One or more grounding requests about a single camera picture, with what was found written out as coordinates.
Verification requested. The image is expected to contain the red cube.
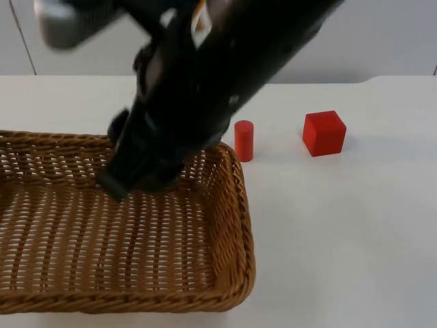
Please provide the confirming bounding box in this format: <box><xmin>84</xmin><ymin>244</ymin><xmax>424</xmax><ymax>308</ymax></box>
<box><xmin>302</xmin><ymin>110</ymin><xmax>348</xmax><ymax>158</ymax></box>

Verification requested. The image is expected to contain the red cylinder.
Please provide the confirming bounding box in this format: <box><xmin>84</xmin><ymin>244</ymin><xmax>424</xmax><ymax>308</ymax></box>
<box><xmin>234</xmin><ymin>120</ymin><xmax>257</xmax><ymax>163</ymax></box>

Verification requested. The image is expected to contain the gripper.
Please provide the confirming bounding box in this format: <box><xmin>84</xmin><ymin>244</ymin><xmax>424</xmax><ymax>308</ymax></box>
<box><xmin>98</xmin><ymin>102</ymin><xmax>236</xmax><ymax>203</ymax></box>

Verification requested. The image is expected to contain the brown wicker basket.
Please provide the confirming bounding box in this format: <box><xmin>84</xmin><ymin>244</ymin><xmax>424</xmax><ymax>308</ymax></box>
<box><xmin>0</xmin><ymin>129</ymin><xmax>257</xmax><ymax>316</ymax></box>

